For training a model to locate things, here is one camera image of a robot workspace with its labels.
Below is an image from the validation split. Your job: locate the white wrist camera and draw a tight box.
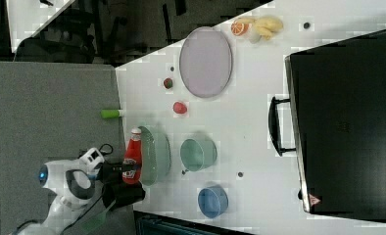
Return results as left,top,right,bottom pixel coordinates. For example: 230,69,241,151
79,148,105,170

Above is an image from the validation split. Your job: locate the green strainer basket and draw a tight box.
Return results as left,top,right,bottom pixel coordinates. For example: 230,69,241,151
139,125,171,186

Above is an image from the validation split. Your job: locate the green lime toy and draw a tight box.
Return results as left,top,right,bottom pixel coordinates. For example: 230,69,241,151
101,110,121,118

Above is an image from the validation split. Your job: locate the dark red toy strawberry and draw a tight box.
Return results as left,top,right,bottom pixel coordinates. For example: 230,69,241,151
163,77,173,89

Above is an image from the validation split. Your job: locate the yellow banana toy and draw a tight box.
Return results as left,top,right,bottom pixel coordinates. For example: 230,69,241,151
237,16,283,43

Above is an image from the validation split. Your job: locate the green mug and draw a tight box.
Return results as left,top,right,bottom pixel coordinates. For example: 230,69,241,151
179,134,217,174

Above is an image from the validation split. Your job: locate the red plush ketchup bottle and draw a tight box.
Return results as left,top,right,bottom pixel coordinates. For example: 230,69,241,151
122,127,142,184

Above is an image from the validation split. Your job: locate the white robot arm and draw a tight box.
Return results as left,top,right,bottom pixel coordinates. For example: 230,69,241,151
0,157,145,235

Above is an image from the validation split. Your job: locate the pink red toy strawberry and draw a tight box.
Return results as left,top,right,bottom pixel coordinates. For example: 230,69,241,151
172,102,187,115

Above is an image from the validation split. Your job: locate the lilac round plate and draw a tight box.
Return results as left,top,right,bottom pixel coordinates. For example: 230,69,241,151
179,26,232,98

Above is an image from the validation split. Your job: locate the orange slice toy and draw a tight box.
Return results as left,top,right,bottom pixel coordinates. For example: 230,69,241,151
230,22,249,36

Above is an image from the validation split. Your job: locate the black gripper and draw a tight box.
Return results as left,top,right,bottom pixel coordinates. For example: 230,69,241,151
97,162,142,183

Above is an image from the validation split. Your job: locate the blue cup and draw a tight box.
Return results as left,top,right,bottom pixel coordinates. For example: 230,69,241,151
198,185,229,218

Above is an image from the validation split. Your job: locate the black cable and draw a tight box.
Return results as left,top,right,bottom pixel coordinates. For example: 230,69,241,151
11,143,116,235

